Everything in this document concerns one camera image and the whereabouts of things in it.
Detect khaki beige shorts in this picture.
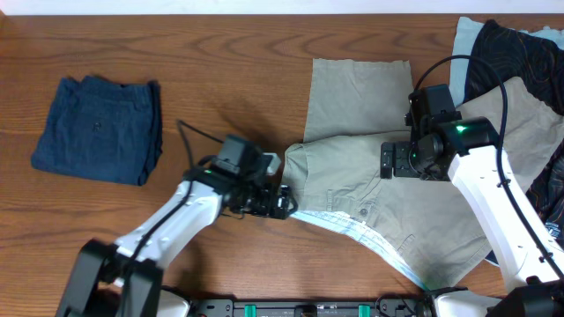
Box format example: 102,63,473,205
281,58,564,291

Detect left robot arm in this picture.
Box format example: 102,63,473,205
56,181,298,316

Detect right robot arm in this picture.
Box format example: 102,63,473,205
381,117,563,316

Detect light blue garment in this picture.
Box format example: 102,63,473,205
449,17,563,107

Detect black patterned shorts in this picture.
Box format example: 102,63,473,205
471,19,563,244

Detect folded navy blue shorts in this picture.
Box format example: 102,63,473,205
31,76,163,186

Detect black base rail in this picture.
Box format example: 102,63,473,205
188,296,434,317

